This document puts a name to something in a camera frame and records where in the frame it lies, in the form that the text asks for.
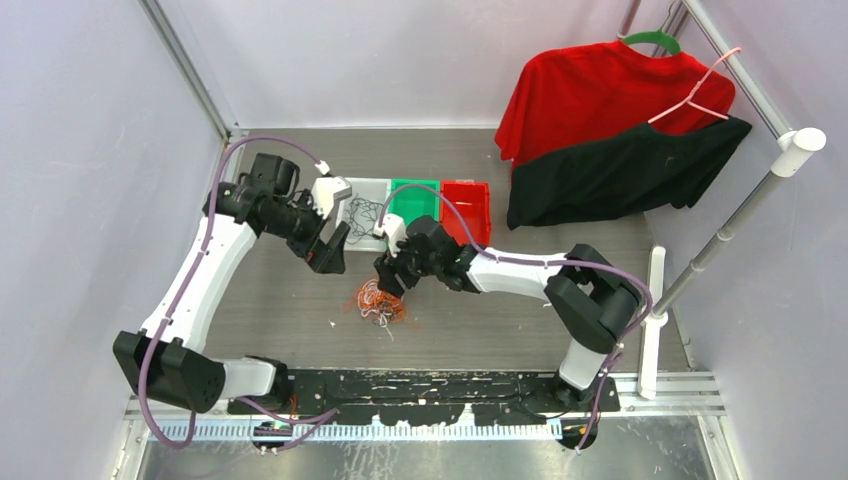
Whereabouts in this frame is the black t-shirt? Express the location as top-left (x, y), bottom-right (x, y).
top-left (506, 117), bottom-right (753, 230)

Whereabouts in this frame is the green plastic bin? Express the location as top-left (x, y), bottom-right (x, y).
top-left (389, 178), bottom-right (441, 225)

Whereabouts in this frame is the white plastic bin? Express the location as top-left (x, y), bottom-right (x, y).
top-left (336, 177), bottom-right (391, 252)

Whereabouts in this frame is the orange white cable bundle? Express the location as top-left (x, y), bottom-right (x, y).
top-left (343, 278), bottom-right (420, 342)

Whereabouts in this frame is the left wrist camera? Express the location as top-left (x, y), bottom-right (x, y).
top-left (311, 176), bottom-right (352, 219)

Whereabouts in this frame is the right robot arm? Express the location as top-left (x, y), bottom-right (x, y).
top-left (373, 214), bottom-right (645, 411)

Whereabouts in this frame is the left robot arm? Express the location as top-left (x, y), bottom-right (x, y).
top-left (113, 154), bottom-right (352, 413)

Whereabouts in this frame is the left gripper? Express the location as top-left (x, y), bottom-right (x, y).
top-left (263, 189), bottom-right (348, 273)

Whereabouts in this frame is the green clothes hanger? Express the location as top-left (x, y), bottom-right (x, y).
top-left (621, 30), bottom-right (683, 55)

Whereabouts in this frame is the red t-shirt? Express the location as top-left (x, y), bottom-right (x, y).
top-left (494, 41), bottom-right (736, 165)

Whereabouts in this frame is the pink clothes hanger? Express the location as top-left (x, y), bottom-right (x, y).
top-left (647, 46), bottom-right (743, 124)

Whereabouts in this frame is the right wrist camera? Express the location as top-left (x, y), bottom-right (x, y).
top-left (373, 213), bottom-right (406, 257)

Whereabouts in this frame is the red plastic bin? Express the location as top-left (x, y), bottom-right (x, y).
top-left (440, 181), bottom-right (491, 246)

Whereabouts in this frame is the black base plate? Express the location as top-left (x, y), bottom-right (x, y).
top-left (263, 369), bottom-right (621, 427)

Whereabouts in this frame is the metal clothes rack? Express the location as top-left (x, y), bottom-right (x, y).
top-left (647, 1), bottom-right (847, 405)

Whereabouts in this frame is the black cable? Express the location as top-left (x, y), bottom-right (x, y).
top-left (344, 195), bottom-right (389, 246)
top-left (347, 198), bottom-right (391, 248)

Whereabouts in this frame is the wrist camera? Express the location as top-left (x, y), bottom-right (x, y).
top-left (311, 176), bottom-right (352, 219)
top-left (373, 213), bottom-right (406, 257)

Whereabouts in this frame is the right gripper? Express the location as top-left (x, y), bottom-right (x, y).
top-left (374, 231), bottom-right (441, 298)

